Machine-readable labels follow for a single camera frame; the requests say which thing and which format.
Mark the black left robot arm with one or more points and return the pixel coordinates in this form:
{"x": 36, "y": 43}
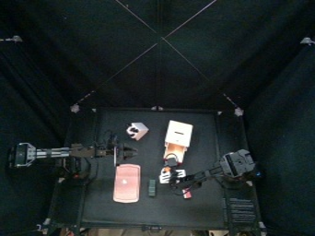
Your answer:
{"x": 49, "y": 152}

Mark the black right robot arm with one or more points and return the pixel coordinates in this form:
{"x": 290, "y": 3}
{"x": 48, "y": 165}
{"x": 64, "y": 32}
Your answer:
{"x": 230, "y": 167}

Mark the pink rectangular tray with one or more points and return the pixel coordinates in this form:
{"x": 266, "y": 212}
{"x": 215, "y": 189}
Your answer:
{"x": 127, "y": 183}

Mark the small red white tag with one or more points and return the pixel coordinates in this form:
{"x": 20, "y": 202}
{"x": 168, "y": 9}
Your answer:
{"x": 187, "y": 193}

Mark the small dark green block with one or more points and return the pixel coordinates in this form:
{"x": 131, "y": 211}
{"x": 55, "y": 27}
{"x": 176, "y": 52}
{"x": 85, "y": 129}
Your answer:
{"x": 152, "y": 187}

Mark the orange toy carrot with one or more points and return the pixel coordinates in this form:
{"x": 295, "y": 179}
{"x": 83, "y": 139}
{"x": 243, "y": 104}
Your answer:
{"x": 166, "y": 169}

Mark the white wooden drawer cabinet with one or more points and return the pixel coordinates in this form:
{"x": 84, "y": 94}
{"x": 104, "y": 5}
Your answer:
{"x": 179, "y": 133}

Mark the white cube with holes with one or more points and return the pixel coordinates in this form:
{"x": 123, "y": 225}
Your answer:
{"x": 137, "y": 130}

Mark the wooden pull-out drawer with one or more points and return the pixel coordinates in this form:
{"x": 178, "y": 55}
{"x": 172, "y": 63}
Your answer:
{"x": 174, "y": 150}

